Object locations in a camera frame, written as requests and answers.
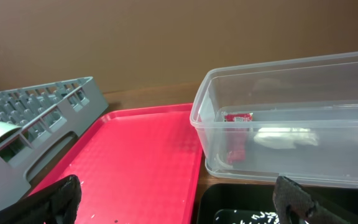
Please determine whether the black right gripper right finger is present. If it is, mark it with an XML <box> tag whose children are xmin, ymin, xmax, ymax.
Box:
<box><xmin>273</xmin><ymin>176</ymin><xmax>358</xmax><ymax>224</ymax></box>

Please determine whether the grey dishwasher rack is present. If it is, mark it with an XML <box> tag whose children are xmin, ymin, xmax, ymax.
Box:
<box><xmin>0</xmin><ymin>77</ymin><xmax>108</xmax><ymax>210</ymax></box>

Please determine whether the white napkin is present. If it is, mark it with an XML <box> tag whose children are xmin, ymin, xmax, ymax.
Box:
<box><xmin>254</xmin><ymin>128</ymin><xmax>319</xmax><ymax>149</ymax></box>

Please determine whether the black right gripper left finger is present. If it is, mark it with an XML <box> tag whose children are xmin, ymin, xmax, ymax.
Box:
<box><xmin>0</xmin><ymin>175</ymin><xmax>81</xmax><ymax>224</ymax></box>

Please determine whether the red plastic tray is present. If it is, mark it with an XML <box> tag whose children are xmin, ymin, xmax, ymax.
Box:
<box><xmin>37</xmin><ymin>104</ymin><xmax>203</xmax><ymax>224</ymax></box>

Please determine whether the food scraps and rice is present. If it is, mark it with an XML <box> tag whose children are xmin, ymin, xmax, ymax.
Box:
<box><xmin>213</xmin><ymin>209</ymin><xmax>280</xmax><ymax>224</ymax></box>

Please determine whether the red ketchup sachet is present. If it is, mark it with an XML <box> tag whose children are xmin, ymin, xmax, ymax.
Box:
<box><xmin>224</xmin><ymin>113</ymin><xmax>253</xmax><ymax>165</ymax></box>

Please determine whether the clear plastic bin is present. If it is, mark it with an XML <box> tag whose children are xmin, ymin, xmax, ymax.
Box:
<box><xmin>190</xmin><ymin>52</ymin><xmax>358</xmax><ymax>188</ymax></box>

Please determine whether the black waste tray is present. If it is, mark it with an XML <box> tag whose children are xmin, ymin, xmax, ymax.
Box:
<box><xmin>196</xmin><ymin>184</ymin><xmax>358</xmax><ymax>224</ymax></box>

